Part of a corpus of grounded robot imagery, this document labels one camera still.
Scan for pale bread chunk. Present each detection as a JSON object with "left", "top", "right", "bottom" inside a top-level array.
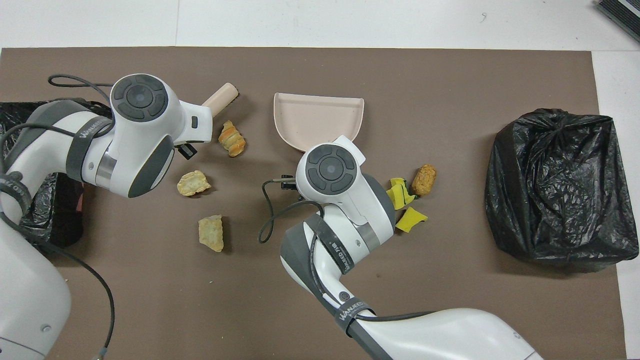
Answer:
[
  {"left": 198, "top": 214, "right": 225, "bottom": 253},
  {"left": 176, "top": 170, "right": 212, "bottom": 197}
]

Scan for orange striped croissant toy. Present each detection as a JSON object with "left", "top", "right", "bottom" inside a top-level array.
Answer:
[{"left": 218, "top": 120, "right": 247, "bottom": 158}]

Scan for beige hand brush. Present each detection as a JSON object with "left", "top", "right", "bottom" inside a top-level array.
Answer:
[{"left": 201, "top": 82, "right": 239, "bottom": 118}]

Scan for beige plastic dustpan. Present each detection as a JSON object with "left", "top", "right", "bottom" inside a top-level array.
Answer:
[{"left": 273, "top": 92, "right": 365, "bottom": 153}]

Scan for brown corn-shaped nugget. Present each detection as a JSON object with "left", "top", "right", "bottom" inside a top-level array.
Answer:
[{"left": 411, "top": 163, "right": 438, "bottom": 197}]

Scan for black trash bag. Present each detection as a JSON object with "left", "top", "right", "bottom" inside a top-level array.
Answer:
[
  {"left": 484, "top": 108, "right": 640, "bottom": 274},
  {"left": 0, "top": 97, "right": 116, "bottom": 251}
]

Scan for brown table mat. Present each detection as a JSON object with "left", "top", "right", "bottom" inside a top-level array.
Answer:
[{"left": 0, "top": 46, "right": 628, "bottom": 360}]

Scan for dark striped grey object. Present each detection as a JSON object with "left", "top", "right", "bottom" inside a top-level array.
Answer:
[{"left": 595, "top": 0, "right": 640, "bottom": 43}]

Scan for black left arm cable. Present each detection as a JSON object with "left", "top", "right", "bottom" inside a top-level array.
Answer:
[{"left": 0, "top": 74, "right": 116, "bottom": 358}]

